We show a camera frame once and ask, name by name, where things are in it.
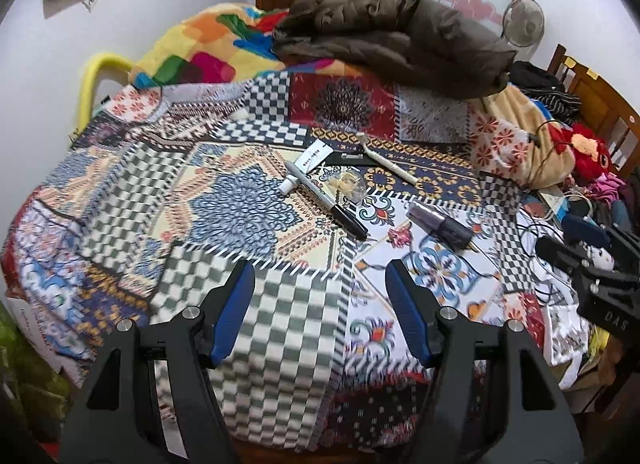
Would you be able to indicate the multicoloured fleece blanket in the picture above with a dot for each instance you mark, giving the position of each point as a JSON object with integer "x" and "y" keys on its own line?
{"x": 200, "y": 44}

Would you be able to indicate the black grey marker pen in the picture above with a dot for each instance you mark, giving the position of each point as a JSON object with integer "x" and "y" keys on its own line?
{"x": 320, "y": 192}

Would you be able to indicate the white shopping bag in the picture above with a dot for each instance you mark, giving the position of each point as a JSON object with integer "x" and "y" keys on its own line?
{"x": 35, "y": 329}

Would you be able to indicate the patchwork printed blanket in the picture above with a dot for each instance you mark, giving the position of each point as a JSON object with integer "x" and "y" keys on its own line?
{"x": 240, "y": 224}

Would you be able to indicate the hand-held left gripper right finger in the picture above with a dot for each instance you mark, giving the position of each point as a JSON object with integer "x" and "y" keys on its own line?
{"x": 407, "y": 309}

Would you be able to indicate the white power strip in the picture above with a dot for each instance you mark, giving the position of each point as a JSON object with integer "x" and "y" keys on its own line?
{"x": 552, "y": 201}

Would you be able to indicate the white ribbed rod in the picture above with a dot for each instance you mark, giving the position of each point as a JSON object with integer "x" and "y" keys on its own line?
{"x": 387, "y": 161}

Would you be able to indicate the wooden bed headboard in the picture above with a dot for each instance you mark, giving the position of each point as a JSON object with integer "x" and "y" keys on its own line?
{"x": 600, "y": 94}

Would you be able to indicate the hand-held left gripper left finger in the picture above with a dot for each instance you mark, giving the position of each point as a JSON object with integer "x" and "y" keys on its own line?
{"x": 235, "y": 309}

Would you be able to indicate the clear plastic wrapper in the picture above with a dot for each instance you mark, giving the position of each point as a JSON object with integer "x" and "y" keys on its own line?
{"x": 345, "y": 185}

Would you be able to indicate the white standing fan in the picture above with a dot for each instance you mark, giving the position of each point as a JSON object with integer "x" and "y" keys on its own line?
{"x": 522, "y": 21}

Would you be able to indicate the pink clothing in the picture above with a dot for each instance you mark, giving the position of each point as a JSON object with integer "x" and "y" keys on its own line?
{"x": 610, "y": 186}

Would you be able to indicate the white squeeze tube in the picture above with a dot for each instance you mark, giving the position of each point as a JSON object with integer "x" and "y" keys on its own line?
{"x": 306, "y": 165}

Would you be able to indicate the purple black cylindrical bottle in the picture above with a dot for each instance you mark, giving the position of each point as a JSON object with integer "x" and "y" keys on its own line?
{"x": 440, "y": 226}

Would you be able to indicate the yellow foam tube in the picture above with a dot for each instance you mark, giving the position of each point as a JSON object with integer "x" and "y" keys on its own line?
{"x": 100, "y": 63}

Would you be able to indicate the black striped clothing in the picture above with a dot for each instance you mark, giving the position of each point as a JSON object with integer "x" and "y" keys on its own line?
{"x": 547, "y": 89}

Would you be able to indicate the green patterned box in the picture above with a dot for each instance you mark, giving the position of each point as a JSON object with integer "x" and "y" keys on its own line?
{"x": 30, "y": 384}

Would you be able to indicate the brown puffer jacket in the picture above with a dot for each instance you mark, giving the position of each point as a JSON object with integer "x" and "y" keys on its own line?
{"x": 400, "y": 39}

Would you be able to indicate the red plush toy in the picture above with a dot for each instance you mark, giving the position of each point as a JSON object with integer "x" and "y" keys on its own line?
{"x": 590, "y": 149}

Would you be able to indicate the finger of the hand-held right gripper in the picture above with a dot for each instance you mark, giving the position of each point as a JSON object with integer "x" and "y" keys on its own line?
{"x": 562, "y": 254}
{"x": 585, "y": 233}

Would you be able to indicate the beige blanket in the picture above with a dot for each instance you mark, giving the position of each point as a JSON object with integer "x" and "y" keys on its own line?
{"x": 515, "y": 104}

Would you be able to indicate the small white-faced doll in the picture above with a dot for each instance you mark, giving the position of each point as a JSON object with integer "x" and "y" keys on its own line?
{"x": 600, "y": 256}

